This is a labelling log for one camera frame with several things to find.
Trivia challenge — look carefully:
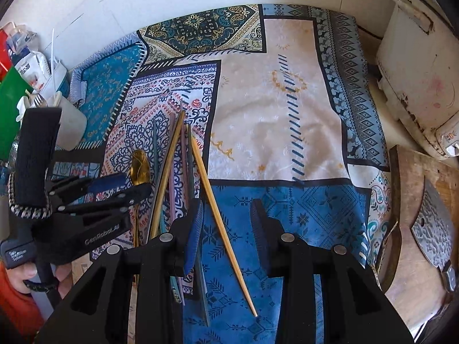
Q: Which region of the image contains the white rice cooker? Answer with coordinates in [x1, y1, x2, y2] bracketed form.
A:
[375, 0, 459, 158]

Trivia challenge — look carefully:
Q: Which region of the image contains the steel cleaver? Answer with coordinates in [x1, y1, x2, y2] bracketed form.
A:
[411, 179, 458, 291]

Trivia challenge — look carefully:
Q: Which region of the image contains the red carton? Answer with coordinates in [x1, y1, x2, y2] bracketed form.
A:
[0, 29, 15, 79]

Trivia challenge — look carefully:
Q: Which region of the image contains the clear and white plastic bag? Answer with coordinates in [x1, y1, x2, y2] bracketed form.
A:
[7, 25, 54, 92]

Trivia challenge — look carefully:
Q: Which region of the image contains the teal chopstick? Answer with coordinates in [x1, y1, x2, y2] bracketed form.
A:
[152, 120, 185, 305]

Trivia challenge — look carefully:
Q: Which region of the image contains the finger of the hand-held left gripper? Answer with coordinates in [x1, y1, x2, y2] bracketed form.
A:
[59, 183, 153, 220]
[46, 173, 128, 205]

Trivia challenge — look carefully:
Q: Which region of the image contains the light wooden chopstick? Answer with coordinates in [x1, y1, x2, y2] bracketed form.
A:
[189, 134, 259, 318]

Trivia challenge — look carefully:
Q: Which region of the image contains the purple chopstick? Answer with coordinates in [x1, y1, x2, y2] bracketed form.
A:
[167, 113, 182, 223]
[178, 129, 192, 223]

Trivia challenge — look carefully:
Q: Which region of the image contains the person's left forearm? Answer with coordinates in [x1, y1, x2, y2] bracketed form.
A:
[0, 261, 45, 344]

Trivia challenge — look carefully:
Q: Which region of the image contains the brown wooden chopstick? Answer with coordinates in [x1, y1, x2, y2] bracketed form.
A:
[148, 110, 187, 240]

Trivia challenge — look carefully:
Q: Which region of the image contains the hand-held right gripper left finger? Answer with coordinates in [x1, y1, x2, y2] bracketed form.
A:
[34, 197, 205, 344]

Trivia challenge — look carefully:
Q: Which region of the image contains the wooden cutting board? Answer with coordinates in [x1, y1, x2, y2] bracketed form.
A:
[380, 145, 459, 330]

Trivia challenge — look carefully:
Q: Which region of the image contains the person's left hand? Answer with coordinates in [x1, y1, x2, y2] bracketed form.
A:
[9, 263, 74, 299]

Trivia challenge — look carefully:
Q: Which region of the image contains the white cup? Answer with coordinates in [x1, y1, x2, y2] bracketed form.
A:
[55, 93, 87, 151]

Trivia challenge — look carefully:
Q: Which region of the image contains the gold spoon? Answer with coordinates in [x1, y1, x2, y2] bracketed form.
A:
[130, 149, 152, 287]

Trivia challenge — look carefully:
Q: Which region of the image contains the green box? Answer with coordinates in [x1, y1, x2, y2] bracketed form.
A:
[0, 66, 34, 160]

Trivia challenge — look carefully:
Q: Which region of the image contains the patterned patchwork cloth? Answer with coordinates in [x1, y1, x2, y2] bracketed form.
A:
[46, 3, 393, 344]

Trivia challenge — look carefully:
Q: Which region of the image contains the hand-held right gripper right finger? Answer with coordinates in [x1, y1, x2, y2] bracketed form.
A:
[249, 198, 415, 344]

